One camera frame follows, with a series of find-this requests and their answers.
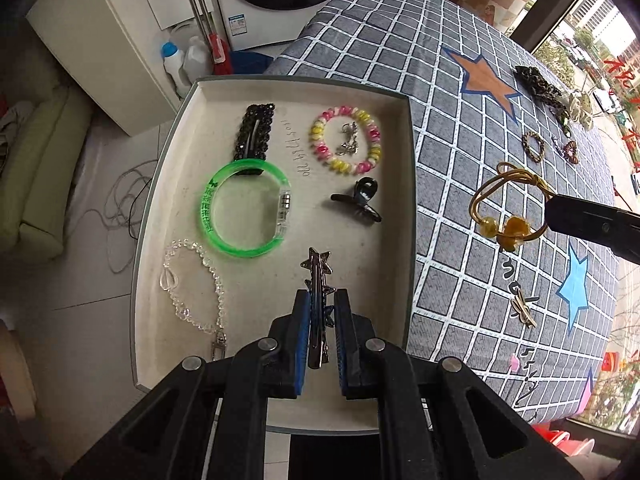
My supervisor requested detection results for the silver star hair clip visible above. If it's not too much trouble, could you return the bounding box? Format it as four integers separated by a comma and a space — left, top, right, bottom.
300, 247, 335, 370

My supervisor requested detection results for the clear crystal bead bracelet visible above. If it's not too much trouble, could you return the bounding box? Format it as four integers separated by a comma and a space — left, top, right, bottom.
158, 237, 229, 361

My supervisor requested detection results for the braided tan hair tie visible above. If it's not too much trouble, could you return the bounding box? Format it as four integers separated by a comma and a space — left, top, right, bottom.
520, 130, 548, 164

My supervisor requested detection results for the black claw hair clip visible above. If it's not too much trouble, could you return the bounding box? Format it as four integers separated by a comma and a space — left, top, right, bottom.
330, 177, 382, 223

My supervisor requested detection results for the green translucent bangle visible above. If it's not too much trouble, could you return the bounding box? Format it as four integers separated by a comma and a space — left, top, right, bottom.
200, 159, 292, 258

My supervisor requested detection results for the small silver charm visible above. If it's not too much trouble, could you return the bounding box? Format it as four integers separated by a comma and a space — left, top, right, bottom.
335, 122, 358, 156

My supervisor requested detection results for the beige jewelry tray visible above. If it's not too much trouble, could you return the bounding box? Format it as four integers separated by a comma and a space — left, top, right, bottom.
128, 75, 419, 435

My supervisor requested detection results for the light blue star patch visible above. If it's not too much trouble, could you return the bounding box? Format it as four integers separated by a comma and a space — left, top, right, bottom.
556, 244, 589, 334

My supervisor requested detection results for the green leaf hair clip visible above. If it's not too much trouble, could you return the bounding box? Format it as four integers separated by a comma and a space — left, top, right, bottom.
553, 106, 573, 139

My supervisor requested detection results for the cream polka dot scrunchie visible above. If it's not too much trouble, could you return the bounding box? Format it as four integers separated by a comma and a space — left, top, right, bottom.
568, 93, 593, 131

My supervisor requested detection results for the grey checked tablecloth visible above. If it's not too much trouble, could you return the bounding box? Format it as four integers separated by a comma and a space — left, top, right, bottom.
272, 0, 618, 422

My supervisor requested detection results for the leopard print scrunchie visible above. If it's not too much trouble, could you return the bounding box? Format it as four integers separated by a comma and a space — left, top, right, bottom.
514, 65, 566, 110

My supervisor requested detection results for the black beaded hair clip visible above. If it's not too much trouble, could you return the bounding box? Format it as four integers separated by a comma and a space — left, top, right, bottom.
233, 103, 276, 160

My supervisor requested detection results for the orange star patch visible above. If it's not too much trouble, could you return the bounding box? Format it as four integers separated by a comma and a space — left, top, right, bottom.
442, 47, 522, 124

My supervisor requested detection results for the red plastic basin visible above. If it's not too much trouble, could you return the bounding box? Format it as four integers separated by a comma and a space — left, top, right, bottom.
533, 425, 596, 456

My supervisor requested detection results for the white plastic jug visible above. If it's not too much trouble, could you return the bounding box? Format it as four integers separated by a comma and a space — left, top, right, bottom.
183, 36, 214, 82

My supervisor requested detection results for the blue capped detergent bottle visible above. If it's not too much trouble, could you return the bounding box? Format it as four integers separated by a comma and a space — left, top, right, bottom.
160, 41, 191, 99

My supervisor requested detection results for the white cabinet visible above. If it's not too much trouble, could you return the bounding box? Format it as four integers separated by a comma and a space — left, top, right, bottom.
26, 0, 181, 136

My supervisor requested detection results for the pink yellow spiral hair tie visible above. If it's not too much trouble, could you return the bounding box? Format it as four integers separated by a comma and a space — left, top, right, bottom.
308, 105, 383, 175

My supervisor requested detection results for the red handled mop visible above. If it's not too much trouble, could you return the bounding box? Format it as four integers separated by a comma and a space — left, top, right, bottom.
188, 0, 233, 76

